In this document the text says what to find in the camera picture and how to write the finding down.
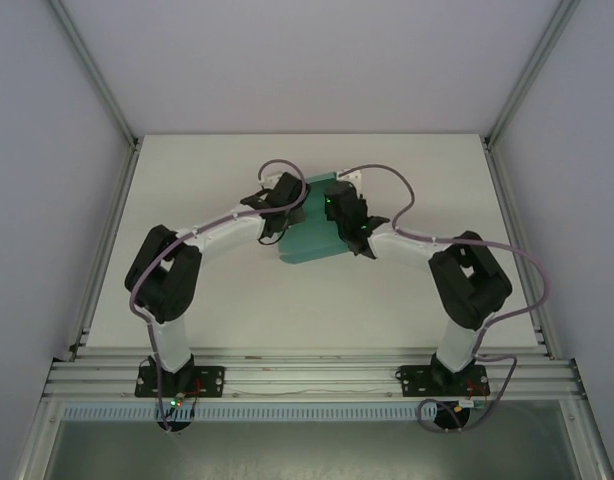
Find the aluminium mounting rail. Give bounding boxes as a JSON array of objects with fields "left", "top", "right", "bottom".
[{"left": 41, "top": 347, "right": 586, "bottom": 401}]

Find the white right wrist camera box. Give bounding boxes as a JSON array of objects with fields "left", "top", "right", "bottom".
[{"left": 336, "top": 168, "right": 363, "bottom": 194}]

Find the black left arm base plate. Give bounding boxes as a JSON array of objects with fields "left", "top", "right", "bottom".
[{"left": 134, "top": 364, "right": 226, "bottom": 399}]

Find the aluminium frame post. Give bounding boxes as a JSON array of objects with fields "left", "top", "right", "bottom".
[
  {"left": 49, "top": 0, "right": 139, "bottom": 149},
  {"left": 483, "top": 0, "right": 583, "bottom": 146}
]

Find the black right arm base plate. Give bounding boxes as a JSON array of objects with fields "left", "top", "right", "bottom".
[{"left": 396, "top": 364, "right": 488, "bottom": 399}]

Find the green cloth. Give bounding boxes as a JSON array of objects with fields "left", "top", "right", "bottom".
[{"left": 276, "top": 171, "right": 348, "bottom": 266}]

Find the aluminium table side rail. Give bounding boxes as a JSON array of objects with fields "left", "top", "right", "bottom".
[
  {"left": 483, "top": 139, "right": 558, "bottom": 360},
  {"left": 66, "top": 139, "right": 141, "bottom": 361}
]

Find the grey slotted cable duct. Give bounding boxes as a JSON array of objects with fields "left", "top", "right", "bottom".
[{"left": 61, "top": 404, "right": 471, "bottom": 421}]

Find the shiny metal sheet panel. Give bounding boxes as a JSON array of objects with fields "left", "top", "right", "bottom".
[{"left": 41, "top": 419, "right": 583, "bottom": 480}]

